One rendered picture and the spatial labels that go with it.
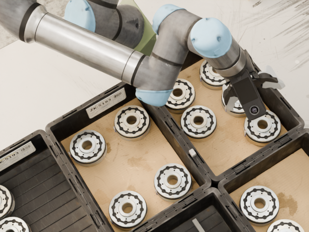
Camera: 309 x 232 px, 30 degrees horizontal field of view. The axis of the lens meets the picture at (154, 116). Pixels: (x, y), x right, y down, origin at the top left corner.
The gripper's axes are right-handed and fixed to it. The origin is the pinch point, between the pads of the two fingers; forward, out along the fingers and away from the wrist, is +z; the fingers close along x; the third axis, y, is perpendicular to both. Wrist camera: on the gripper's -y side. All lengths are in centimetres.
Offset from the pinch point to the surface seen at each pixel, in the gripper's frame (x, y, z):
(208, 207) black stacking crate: 24.1, -17.0, 13.5
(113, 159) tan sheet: 44.6, 3.8, 5.4
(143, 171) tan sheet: 37.8, -2.1, 8.1
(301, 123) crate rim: -6.8, -4.2, 14.8
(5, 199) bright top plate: 73, -1, -9
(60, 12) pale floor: 88, 126, 79
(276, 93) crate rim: -3.7, 6.2, 13.7
